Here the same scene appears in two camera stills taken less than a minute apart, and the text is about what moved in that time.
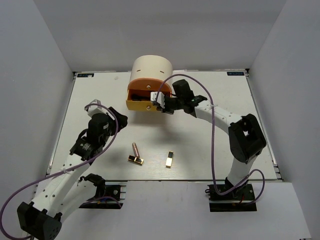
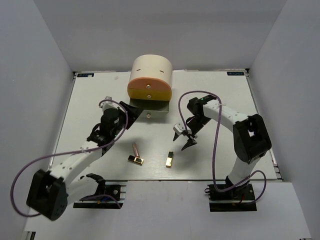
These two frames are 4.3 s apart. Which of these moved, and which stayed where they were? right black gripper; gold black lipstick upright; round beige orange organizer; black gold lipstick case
Moved: right black gripper
Stayed: black gold lipstick case; gold black lipstick upright; round beige orange organizer
